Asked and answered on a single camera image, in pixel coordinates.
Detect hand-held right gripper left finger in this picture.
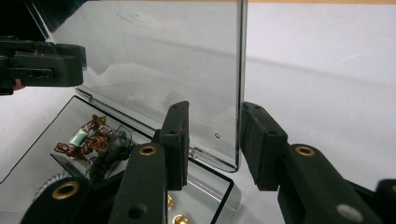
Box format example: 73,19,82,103
152,100,191,191

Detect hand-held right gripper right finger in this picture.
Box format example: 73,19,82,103
240,101,289,191

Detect black hair tie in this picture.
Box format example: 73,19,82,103
88,145,138,185

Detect small electronic parts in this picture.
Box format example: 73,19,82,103
54,114,121,163

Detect clear compartment box with lid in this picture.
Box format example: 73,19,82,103
0,0,248,224

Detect white table cover sheet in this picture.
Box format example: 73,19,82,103
0,2,396,224

